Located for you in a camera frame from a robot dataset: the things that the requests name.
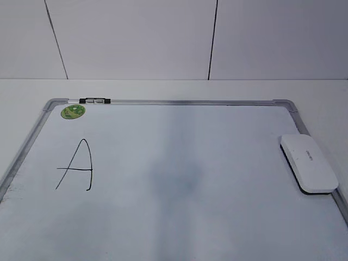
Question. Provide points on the white whiteboard eraser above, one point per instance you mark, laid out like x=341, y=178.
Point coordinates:
x=310, y=167

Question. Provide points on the round green magnet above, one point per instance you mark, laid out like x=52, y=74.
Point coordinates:
x=73, y=112

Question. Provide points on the white magnetic whiteboard grey frame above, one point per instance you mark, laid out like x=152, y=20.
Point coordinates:
x=165, y=180

